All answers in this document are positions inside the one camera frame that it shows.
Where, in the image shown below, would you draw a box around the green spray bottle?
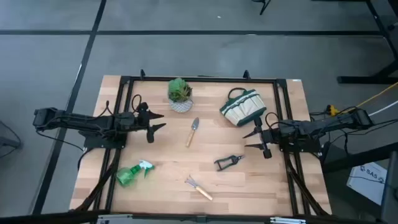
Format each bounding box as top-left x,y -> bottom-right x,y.
115,159 -> 155,188

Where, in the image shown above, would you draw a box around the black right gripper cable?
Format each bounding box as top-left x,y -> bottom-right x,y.
264,111 -> 282,129

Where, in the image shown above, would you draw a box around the white floor cable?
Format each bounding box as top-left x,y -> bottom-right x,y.
368,100 -> 398,117

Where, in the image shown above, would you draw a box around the black table frame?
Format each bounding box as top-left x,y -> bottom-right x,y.
70,74 -> 332,218

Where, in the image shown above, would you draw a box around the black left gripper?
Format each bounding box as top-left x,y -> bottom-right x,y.
133,101 -> 167,144

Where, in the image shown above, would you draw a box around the white cardboard box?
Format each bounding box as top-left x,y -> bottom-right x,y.
346,161 -> 389,206

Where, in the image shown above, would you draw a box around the cream green gardening bag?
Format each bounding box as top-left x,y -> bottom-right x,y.
219,87 -> 267,127

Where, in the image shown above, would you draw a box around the black desk stand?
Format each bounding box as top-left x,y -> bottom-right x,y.
337,0 -> 398,85

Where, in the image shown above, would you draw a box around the grey floor stand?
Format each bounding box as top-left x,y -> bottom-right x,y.
0,120 -> 23,158

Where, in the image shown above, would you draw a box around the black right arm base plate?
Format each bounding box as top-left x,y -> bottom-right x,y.
281,136 -> 323,154

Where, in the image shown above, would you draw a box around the dark green pruning shears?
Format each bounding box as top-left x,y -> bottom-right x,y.
213,154 -> 245,172

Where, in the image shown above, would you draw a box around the wooden handled garden trowel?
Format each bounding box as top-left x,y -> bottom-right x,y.
185,117 -> 200,148

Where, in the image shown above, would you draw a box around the silver aluminium post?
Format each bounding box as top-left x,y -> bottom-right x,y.
269,217 -> 307,224

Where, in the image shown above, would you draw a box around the yellow power cable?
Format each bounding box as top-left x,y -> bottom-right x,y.
325,81 -> 398,116

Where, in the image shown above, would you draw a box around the black floor cable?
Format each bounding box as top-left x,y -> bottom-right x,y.
323,118 -> 398,156

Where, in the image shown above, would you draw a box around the wooden handled hand rake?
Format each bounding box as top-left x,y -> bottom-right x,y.
184,175 -> 214,202

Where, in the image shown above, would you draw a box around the black rig crossbar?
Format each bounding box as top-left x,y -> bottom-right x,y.
0,210 -> 398,224

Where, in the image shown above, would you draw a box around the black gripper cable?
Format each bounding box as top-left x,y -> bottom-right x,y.
131,94 -> 143,113
264,111 -> 282,129

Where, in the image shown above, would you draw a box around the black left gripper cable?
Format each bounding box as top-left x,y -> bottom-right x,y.
131,94 -> 143,113

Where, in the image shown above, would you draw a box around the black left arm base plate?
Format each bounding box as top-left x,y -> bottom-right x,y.
83,133 -> 127,149

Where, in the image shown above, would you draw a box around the succulent in patterned pot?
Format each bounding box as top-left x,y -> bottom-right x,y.
167,77 -> 194,113

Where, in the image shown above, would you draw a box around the black chair leg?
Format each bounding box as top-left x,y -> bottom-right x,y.
251,0 -> 272,16

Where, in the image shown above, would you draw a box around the black floor beam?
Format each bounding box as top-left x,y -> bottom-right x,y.
322,141 -> 398,174

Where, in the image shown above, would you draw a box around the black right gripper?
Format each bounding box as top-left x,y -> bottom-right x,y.
242,117 -> 276,160

